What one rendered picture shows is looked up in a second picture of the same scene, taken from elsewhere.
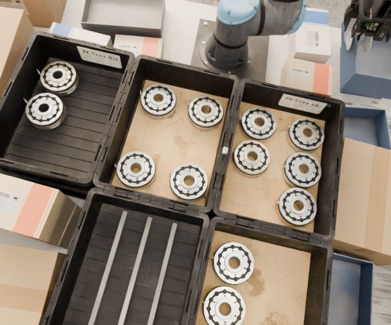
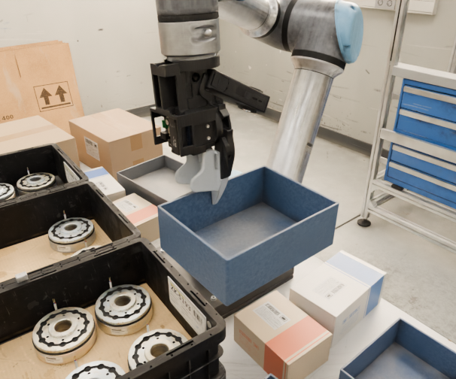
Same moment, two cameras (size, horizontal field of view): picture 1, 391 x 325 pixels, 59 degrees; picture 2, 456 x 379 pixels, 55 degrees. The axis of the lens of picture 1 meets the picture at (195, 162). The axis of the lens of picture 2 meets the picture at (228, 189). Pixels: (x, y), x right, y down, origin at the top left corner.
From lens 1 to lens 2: 0.85 m
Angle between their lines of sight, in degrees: 50
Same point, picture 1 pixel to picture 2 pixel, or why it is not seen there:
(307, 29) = (332, 276)
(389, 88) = (198, 258)
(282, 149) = (117, 359)
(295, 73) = (266, 311)
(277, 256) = not seen: outside the picture
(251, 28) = not seen: hidden behind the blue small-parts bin
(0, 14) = (58, 134)
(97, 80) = not seen: hidden behind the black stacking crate
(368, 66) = (233, 246)
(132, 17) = (167, 192)
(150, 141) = (19, 259)
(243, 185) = (19, 359)
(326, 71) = (314, 333)
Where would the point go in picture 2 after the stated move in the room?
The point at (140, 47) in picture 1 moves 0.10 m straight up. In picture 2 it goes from (138, 208) to (135, 178)
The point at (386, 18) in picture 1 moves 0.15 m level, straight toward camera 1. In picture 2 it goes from (167, 109) to (42, 116)
